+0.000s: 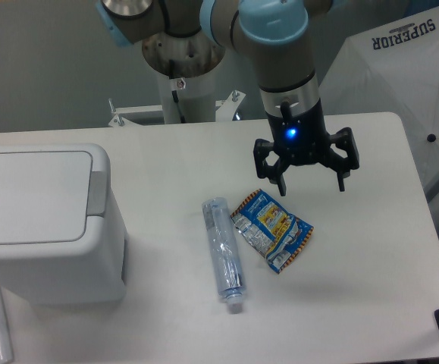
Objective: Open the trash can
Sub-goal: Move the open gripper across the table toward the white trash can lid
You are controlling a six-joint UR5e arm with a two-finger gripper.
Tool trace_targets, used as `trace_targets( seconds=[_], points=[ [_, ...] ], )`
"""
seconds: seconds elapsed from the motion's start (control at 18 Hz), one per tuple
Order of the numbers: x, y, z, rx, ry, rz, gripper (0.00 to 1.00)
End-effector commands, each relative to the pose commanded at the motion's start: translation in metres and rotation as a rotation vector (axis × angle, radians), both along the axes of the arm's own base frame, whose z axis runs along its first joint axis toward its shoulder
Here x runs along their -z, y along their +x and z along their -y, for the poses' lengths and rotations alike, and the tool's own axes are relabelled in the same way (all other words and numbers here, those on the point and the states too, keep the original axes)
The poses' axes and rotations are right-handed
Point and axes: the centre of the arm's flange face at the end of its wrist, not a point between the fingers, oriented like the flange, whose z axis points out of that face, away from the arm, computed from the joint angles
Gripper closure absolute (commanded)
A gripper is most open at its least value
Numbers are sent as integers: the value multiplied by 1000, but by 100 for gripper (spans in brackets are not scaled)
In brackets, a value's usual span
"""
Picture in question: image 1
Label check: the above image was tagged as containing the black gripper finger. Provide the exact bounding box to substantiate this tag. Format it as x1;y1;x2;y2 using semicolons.
252;138;289;197
324;127;359;193

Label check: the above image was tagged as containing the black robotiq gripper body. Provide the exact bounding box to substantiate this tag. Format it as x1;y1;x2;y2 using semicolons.
268;99;334;167

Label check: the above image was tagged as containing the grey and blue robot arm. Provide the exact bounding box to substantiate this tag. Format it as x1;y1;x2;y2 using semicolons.
96;1;359;193

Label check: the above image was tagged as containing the white trash can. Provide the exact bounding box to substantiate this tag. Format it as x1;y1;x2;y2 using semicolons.
0;143;127;305

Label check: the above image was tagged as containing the blue crumpled snack wrapper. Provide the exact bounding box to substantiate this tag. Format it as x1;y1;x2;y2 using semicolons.
230;189;314;274

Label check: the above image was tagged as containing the crushed clear plastic bottle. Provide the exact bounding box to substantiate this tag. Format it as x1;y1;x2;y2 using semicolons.
202;197;246;314

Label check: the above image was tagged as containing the white superior umbrella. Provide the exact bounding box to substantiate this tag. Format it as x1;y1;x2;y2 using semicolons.
320;6;439;199

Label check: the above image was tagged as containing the white metal base bracket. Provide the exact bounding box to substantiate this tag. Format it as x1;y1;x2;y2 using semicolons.
108;89;246;127

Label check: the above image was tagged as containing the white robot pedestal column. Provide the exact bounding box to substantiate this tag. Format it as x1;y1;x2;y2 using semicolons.
142;31;225;124

